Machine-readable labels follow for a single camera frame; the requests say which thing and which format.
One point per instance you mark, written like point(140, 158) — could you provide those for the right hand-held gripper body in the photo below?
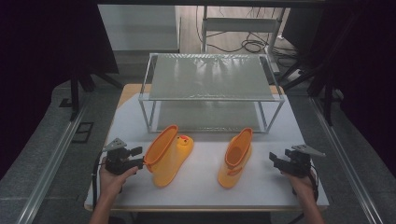
point(300, 163)

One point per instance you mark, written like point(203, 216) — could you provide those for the white metal desk frame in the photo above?
point(239, 25)

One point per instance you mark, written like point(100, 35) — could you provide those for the metal two-tier shoe rack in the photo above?
point(211, 77)

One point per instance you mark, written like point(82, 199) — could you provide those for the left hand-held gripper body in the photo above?
point(118, 160)

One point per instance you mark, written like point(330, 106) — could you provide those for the dark curtain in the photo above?
point(37, 62)
point(370, 77)

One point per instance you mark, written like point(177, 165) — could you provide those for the person's left hand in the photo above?
point(113, 182)

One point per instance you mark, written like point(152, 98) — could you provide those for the person's right hand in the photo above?
point(300, 186)

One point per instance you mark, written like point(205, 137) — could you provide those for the black metal stand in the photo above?
point(327, 93)
point(74, 93)

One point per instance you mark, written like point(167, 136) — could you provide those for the black floor bracket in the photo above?
point(82, 132)

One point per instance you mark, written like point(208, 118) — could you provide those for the yellow duck rain boot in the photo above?
point(169, 161)
point(233, 174)

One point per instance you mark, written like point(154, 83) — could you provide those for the aluminium floor rail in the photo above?
point(46, 174)
point(348, 168)

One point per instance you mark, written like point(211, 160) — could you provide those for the white cabinet panel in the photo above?
point(140, 28)

